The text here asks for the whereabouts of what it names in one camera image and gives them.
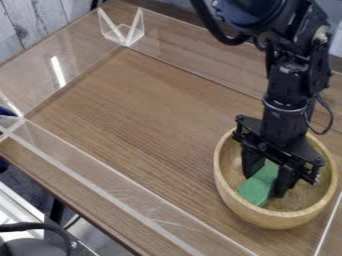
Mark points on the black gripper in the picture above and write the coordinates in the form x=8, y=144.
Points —
x=276, y=138

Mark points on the green rectangular block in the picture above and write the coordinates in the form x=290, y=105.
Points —
x=256, y=189

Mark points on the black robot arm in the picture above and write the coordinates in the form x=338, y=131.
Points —
x=290, y=30

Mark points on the brown wooden bowl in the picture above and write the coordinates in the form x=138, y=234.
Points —
x=304, y=202

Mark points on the black table leg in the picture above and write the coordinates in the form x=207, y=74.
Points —
x=57, y=211

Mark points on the blue object at left edge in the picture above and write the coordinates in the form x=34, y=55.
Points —
x=7, y=112

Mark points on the clear acrylic front wall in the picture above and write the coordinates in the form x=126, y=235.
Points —
x=141, y=152

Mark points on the clear acrylic corner bracket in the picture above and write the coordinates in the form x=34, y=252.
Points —
x=122, y=34

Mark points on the black metal mount plate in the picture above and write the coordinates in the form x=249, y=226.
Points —
x=79, y=248

